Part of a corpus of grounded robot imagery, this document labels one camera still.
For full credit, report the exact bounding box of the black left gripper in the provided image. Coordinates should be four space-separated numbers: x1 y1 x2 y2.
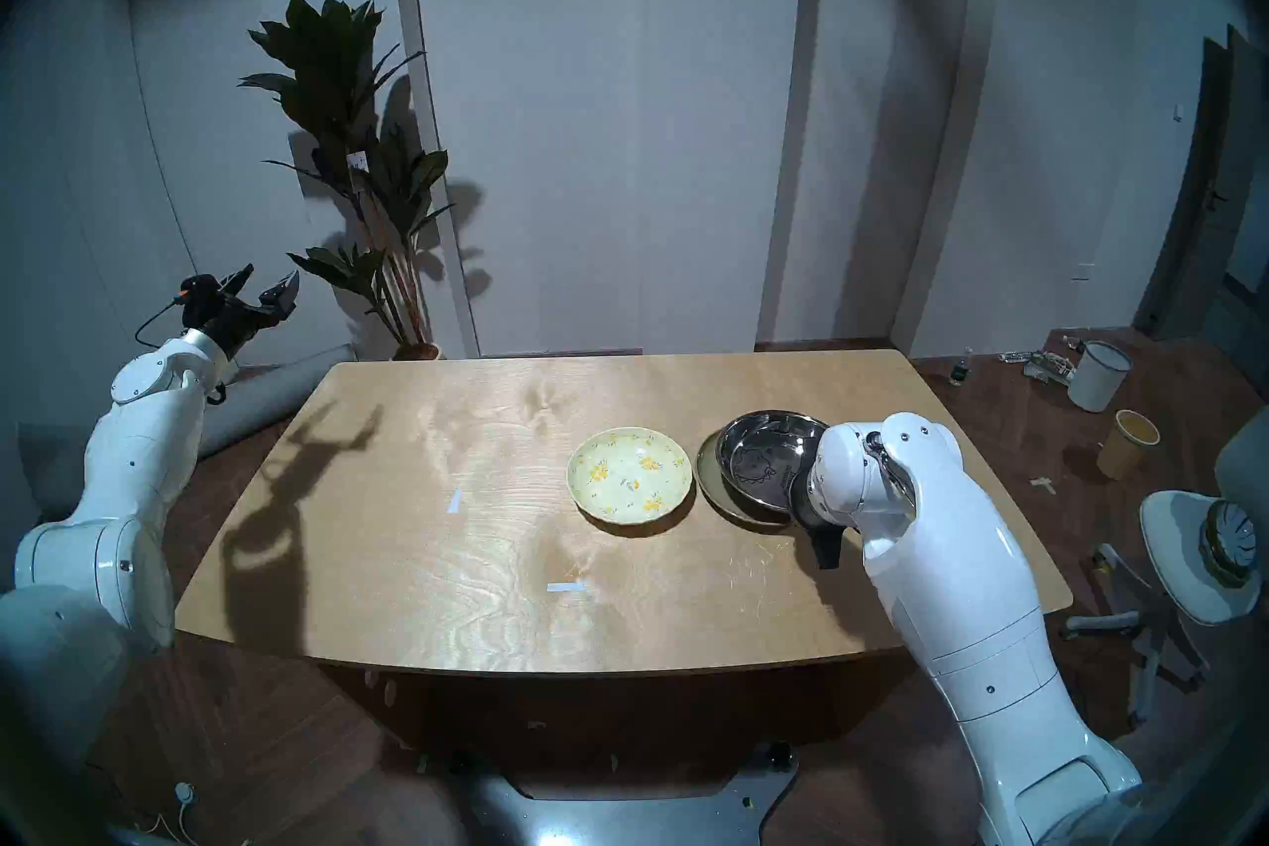
187 263 301 360

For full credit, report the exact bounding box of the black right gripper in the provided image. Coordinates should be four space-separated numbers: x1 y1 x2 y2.
790 454 845 570

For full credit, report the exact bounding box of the steel bowl with cartoon print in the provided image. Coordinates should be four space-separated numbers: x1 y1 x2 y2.
716 410 832 513

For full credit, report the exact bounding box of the yellow floral ceramic plate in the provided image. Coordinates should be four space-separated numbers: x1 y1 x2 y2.
567 427 693 525

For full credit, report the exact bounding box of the tall dark green plant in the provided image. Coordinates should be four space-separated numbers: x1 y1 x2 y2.
238 0 457 359

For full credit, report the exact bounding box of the pile of small packaging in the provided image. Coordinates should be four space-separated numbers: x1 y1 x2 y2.
999 338 1077 386

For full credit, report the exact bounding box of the yellow paper cup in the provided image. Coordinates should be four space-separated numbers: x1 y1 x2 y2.
1096 410 1161 481

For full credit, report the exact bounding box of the white enamel bucket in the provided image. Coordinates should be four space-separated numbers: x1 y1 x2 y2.
1068 340 1133 413

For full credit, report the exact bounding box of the white swivel chair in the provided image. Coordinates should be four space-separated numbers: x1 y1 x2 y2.
1061 418 1269 726

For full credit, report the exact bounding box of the round striped object on chair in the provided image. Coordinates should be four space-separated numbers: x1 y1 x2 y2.
1200 499 1260 587

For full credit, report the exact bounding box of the dark wooden door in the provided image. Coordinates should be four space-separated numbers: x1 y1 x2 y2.
1135 26 1269 339

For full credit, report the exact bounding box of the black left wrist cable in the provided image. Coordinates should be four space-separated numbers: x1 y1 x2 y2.
134 299 189 349

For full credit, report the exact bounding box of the silver robot base frame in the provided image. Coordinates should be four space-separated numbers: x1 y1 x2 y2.
461 745 800 846

